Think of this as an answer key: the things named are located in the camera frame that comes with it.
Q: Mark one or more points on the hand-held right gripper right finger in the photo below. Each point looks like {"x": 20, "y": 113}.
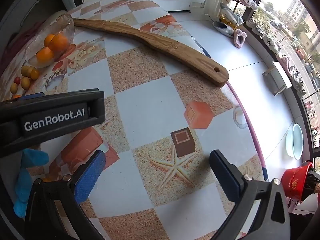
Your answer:
{"x": 226, "y": 177}

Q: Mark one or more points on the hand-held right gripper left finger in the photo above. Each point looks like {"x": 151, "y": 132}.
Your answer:
{"x": 90, "y": 177}

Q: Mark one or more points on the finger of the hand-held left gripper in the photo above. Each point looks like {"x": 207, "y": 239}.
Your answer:
{"x": 32, "y": 96}

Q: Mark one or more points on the person's left hand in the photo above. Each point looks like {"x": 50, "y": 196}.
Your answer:
{"x": 30, "y": 157}

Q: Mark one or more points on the kumquat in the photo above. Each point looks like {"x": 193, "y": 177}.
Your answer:
{"x": 34, "y": 74}
{"x": 17, "y": 96}

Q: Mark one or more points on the longan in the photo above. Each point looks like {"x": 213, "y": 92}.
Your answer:
{"x": 25, "y": 70}
{"x": 25, "y": 82}
{"x": 13, "y": 88}

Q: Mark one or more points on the cherry tomato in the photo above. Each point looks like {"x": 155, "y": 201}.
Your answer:
{"x": 17, "y": 80}

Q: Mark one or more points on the red bucket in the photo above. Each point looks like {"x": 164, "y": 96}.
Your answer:
{"x": 296, "y": 180}

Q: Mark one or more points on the clear glass bowl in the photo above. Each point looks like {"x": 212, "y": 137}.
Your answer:
{"x": 67, "y": 27}

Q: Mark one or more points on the pale blue basin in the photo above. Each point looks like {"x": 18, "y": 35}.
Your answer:
{"x": 295, "y": 141}

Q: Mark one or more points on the checked printed tablecloth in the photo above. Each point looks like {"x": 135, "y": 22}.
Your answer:
{"x": 140, "y": 110}

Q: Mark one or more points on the white box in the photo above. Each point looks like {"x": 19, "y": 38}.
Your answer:
{"x": 278, "y": 77}

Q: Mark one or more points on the pink slipper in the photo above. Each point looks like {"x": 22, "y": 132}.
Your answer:
{"x": 285, "y": 63}

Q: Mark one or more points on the long wooden board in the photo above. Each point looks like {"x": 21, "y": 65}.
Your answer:
{"x": 160, "y": 42}

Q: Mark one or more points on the pink fluffy slippers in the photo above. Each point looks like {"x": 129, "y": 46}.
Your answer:
{"x": 239, "y": 39}

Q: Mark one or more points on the white sneaker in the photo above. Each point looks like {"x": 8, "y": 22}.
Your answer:
{"x": 270, "y": 44}

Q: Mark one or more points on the grey slipper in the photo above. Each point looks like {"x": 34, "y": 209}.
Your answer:
{"x": 223, "y": 28}

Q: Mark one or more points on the white sneakers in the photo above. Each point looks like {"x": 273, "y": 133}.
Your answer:
{"x": 254, "y": 26}

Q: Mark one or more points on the metal shoe rack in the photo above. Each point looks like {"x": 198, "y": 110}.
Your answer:
{"x": 235, "y": 7}

